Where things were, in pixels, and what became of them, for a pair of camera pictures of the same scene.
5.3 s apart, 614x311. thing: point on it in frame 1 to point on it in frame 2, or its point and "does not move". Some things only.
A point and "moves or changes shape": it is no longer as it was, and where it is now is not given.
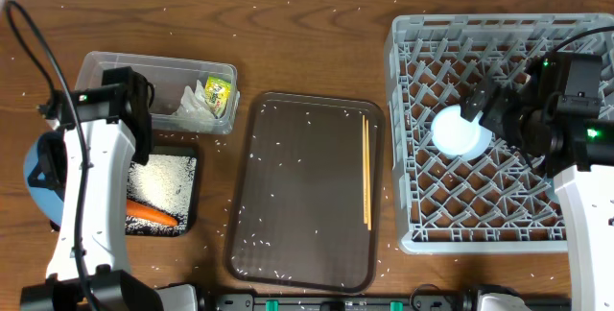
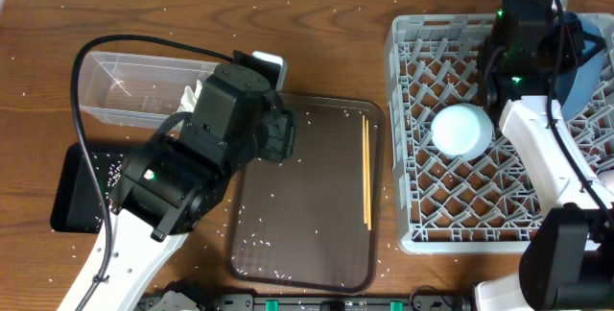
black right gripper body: x=507 y=116 to x=566 y=58
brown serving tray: x=299 y=212 does not move
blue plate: x=44 y=198 moves or changes shape
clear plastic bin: x=189 y=95 does not move
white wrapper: x=195 y=105 does not move
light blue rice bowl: x=457 y=137 does not move
